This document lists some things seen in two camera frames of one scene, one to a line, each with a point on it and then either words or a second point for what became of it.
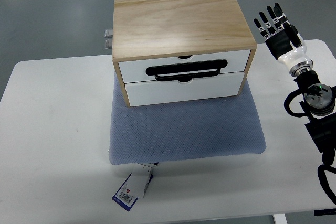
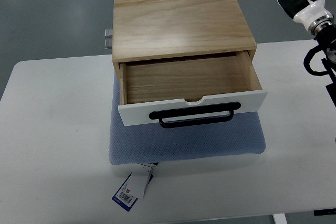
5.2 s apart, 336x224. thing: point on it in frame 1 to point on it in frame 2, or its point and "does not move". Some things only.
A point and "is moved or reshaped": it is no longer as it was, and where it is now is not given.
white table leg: [280, 219] does not move
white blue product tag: [135, 186] does not move
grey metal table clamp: [108, 38] does not move
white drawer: [135, 71] is moved or reshaped
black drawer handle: [156, 70] to [194, 112]
